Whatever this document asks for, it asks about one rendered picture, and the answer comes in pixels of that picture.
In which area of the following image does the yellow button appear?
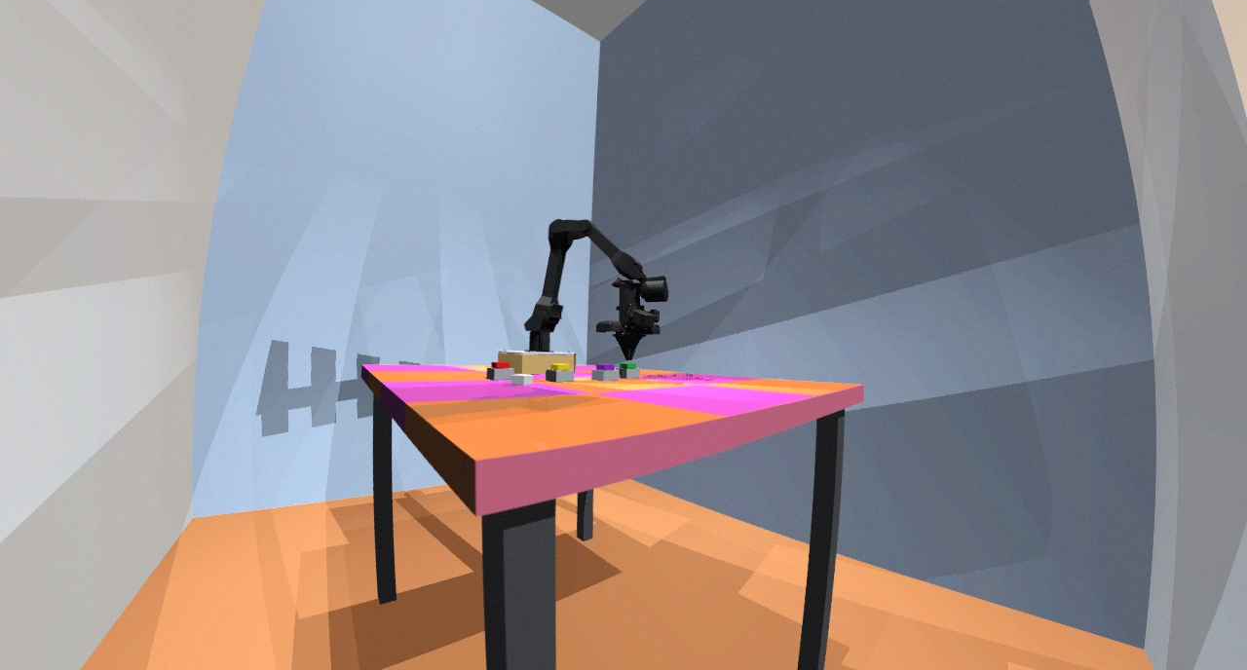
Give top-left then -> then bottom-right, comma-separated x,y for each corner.
546,364 -> 574,382

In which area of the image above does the purple button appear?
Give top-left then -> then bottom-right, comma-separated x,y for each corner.
591,364 -> 620,382

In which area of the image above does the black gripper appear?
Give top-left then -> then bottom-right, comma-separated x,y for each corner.
596,302 -> 660,361

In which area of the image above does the red button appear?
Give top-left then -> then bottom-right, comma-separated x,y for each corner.
486,362 -> 513,381

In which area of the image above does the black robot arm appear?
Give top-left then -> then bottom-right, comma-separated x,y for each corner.
524,220 -> 668,353

